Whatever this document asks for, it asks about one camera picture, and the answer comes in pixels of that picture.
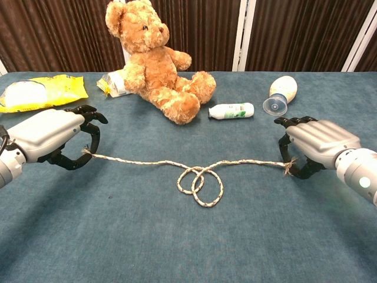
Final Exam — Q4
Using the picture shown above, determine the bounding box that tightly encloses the large yellow snack bag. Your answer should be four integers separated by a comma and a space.
0, 74, 90, 114

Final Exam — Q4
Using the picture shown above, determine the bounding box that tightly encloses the blue felt table mat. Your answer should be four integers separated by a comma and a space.
0, 70, 377, 283

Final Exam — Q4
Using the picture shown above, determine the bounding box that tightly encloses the brown teddy bear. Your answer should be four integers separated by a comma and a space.
105, 0, 217, 126

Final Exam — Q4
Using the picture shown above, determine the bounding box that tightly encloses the beige braided rope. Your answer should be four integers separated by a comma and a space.
81, 148, 297, 208

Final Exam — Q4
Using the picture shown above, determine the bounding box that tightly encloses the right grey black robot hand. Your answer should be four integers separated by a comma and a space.
273, 116, 362, 180

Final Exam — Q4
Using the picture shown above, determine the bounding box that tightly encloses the small yellow white packet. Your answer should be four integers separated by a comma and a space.
96, 70, 133, 98

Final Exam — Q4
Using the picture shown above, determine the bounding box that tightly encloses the brown corrugated screen panel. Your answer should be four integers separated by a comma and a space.
150, 0, 242, 72
0, 0, 126, 73
245, 0, 374, 72
353, 17, 377, 73

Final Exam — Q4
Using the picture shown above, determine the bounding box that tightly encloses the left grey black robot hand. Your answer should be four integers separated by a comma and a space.
5, 104, 109, 172

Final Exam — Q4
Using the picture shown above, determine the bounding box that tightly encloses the small white green bottle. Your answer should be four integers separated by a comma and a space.
208, 102, 255, 120

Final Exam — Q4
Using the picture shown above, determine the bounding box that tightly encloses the cream bottle with blue cap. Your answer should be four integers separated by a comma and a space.
262, 75, 298, 117

